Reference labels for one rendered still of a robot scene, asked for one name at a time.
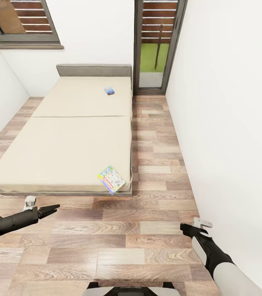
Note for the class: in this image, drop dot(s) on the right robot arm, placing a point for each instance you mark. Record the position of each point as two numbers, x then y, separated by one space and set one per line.
229 279

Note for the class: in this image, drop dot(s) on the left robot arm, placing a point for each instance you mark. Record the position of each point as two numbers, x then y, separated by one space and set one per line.
29 216

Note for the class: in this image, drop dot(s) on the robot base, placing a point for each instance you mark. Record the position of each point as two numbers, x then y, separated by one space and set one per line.
166 290

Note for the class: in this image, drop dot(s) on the fixed window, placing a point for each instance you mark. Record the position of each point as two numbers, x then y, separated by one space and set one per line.
27 24

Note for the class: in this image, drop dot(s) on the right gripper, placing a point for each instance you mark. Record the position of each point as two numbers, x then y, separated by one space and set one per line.
188 229

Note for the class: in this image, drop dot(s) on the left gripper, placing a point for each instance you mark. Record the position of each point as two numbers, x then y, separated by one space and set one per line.
29 217

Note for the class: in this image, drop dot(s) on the board game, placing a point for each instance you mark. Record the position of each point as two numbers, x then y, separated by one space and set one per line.
109 90
111 179

